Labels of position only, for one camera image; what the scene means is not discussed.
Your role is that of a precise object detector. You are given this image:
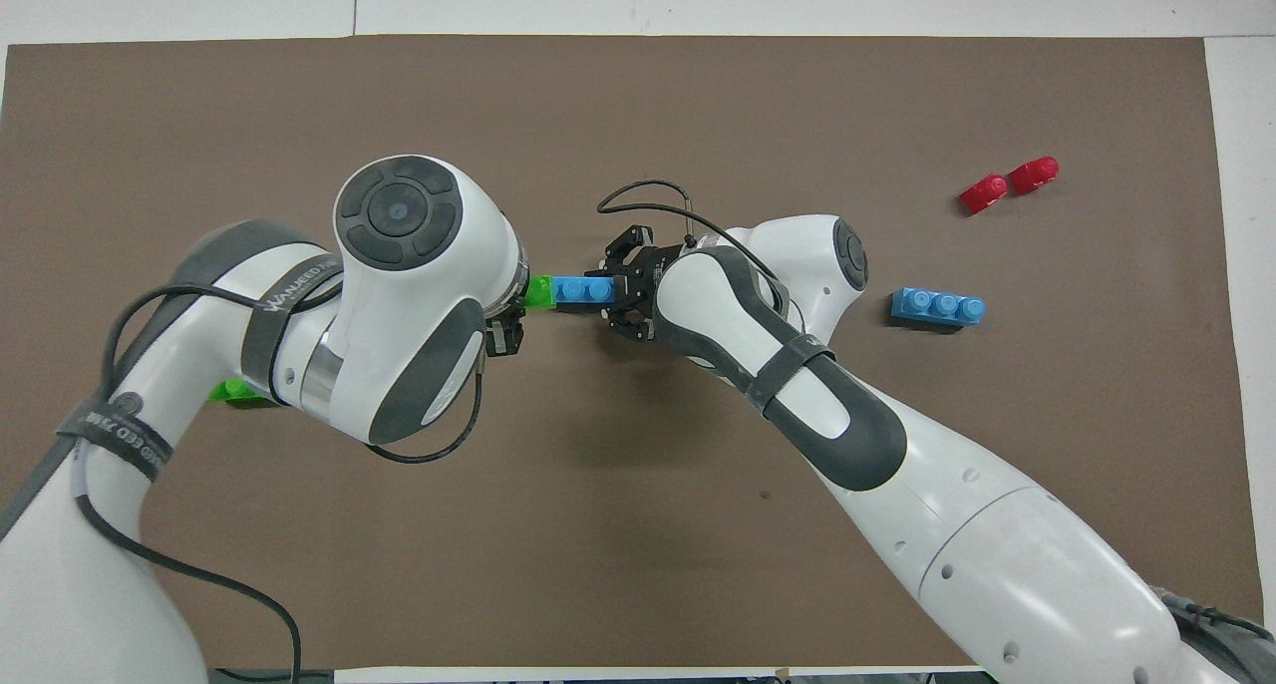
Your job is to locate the blue three-stud toy block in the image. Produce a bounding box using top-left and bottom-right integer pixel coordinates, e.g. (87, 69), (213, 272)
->
(550, 275), (620, 314)
(890, 287), (988, 333)

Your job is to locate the black left arm base cable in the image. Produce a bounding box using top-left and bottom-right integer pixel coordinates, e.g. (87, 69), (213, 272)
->
(214, 667), (336, 684)

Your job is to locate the black right arm gripper cable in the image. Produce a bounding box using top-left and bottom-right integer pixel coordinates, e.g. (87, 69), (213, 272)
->
(596, 178), (791, 288)

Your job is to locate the black left arm gripper cable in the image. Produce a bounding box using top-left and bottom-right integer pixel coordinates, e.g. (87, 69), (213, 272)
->
(75, 280), (485, 684)

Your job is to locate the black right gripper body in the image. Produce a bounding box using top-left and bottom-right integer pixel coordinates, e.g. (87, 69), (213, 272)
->
(616, 245), (691, 342)

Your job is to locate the red one-stud toy block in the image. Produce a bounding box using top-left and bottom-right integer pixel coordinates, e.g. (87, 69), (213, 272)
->
(959, 173), (1011, 217)
(1009, 156), (1062, 197)

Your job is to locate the black arm gripper cable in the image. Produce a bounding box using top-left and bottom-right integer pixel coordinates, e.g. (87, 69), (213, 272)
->
(75, 280), (485, 684)
(596, 178), (791, 288)

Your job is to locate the brown table mat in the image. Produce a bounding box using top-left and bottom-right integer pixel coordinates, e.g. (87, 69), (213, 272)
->
(0, 34), (1265, 671)

